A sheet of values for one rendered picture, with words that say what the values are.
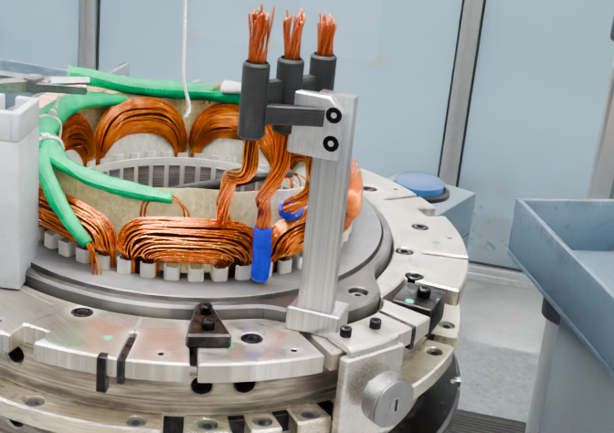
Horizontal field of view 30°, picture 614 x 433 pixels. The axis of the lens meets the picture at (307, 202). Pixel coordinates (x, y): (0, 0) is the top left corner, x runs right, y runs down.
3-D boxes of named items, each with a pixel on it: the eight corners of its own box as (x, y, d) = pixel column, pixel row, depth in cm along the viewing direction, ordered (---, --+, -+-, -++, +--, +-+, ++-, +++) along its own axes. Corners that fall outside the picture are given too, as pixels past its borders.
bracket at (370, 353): (312, 429, 55) (322, 334, 53) (368, 410, 57) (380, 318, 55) (336, 449, 54) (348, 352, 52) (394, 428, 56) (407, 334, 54)
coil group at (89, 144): (28, 200, 64) (29, 128, 62) (70, 165, 70) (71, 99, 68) (58, 205, 64) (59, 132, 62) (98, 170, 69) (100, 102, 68)
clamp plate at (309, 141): (337, 163, 50) (344, 100, 49) (285, 152, 51) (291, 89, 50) (341, 159, 51) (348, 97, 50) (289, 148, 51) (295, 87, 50)
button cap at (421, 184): (428, 203, 89) (430, 190, 88) (384, 189, 91) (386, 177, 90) (451, 190, 92) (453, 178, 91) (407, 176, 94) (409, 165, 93)
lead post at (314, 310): (336, 341, 53) (364, 100, 49) (284, 328, 54) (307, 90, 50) (347, 325, 55) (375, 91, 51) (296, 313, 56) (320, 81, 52)
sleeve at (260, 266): (246, 284, 56) (250, 227, 55) (252, 274, 57) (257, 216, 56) (266, 288, 56) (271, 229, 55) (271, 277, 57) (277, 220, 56)
